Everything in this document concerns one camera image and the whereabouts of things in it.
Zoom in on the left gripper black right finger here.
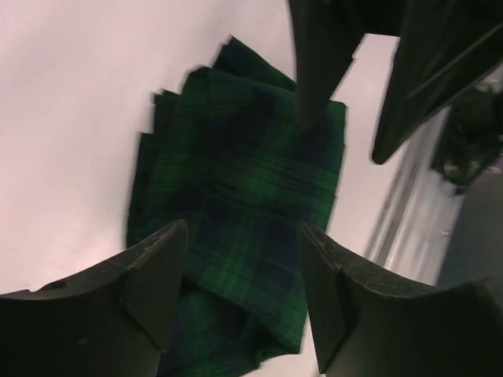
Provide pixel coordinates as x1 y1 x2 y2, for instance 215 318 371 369
299 222 502 377

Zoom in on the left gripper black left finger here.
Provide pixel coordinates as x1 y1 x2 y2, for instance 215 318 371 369
1 220 188 377

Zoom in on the green navy plaid skirt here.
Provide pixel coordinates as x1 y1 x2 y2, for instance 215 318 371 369
127 38 347 376

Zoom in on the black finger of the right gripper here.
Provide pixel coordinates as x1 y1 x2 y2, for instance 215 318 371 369
288 1 377 126

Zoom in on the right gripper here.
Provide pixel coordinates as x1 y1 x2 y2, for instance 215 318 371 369
372 0 502 195

